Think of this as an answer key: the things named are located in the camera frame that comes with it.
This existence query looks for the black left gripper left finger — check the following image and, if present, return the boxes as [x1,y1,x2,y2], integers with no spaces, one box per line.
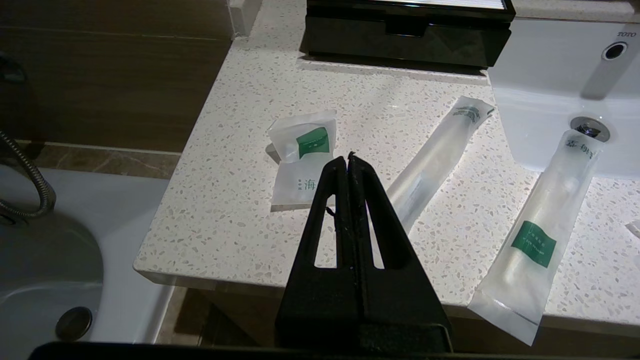
[275,156,360,351]

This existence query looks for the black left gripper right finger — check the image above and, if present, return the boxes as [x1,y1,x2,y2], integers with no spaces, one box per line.
[348,152,453,351]

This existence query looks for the long clear toothbrush packet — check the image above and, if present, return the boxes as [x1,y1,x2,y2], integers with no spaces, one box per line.
[385,96,496,235]

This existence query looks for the black pull-out drawer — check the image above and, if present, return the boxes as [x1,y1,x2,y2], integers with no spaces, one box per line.
[305,16,513,69]

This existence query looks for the black glossy storage box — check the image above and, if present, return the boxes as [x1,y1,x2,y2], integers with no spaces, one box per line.
[305,0,517,23]

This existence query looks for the folded sachet with green label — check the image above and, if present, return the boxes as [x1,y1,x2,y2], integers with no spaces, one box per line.
[266,110,338,211]

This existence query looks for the long packet with green label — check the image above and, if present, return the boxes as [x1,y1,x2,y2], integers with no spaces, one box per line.
[467,129,606,347]

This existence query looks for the white bathtub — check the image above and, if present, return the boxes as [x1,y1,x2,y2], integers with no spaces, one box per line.
[0,165,174,360]

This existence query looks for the round bathtub drain plug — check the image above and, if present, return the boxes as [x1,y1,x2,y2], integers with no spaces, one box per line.
[55,306,94,342]

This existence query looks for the chrome sink drain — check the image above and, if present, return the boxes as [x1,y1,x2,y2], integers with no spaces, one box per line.
[570,116,611,143]

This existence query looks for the white ceramic sink basin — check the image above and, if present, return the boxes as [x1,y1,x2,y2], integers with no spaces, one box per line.
[487,17,640,181]

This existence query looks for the metal shower hose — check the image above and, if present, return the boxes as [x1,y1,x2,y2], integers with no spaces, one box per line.
[0,131,57,219]

